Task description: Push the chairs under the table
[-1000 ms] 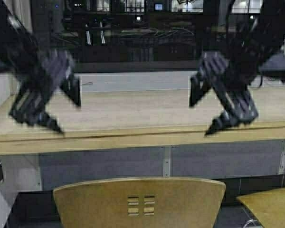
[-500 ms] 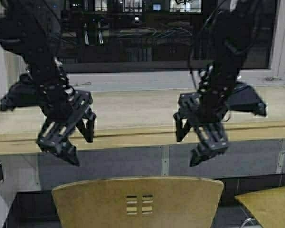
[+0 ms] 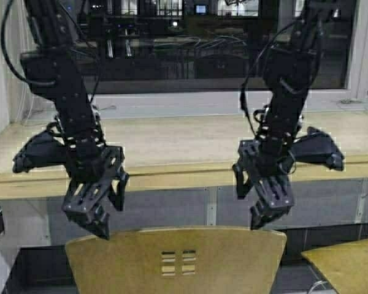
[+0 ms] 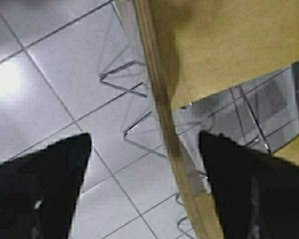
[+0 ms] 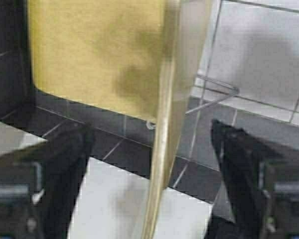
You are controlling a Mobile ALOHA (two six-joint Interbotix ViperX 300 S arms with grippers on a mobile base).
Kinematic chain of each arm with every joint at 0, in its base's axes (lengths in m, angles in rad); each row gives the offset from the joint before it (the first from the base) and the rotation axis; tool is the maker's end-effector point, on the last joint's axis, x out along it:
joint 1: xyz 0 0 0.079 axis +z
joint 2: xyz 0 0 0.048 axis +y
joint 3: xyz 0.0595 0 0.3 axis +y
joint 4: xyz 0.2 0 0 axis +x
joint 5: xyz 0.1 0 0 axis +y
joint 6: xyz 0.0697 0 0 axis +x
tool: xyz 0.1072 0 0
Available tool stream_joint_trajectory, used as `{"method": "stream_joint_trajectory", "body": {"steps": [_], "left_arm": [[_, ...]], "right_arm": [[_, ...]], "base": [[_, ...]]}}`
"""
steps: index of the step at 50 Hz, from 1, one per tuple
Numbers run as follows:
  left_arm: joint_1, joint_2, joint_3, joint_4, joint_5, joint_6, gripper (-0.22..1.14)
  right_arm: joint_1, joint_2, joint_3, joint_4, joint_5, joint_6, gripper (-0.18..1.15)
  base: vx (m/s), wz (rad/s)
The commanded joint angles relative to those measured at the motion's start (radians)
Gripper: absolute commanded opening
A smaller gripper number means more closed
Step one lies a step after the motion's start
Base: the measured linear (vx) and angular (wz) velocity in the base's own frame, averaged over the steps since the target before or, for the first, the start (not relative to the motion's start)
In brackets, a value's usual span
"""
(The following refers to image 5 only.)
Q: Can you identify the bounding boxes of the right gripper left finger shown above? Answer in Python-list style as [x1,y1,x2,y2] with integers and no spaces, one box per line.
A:
[0,123,95,239]

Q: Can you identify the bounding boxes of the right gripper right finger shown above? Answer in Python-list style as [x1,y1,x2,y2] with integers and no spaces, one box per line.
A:
[211,119,299,239]

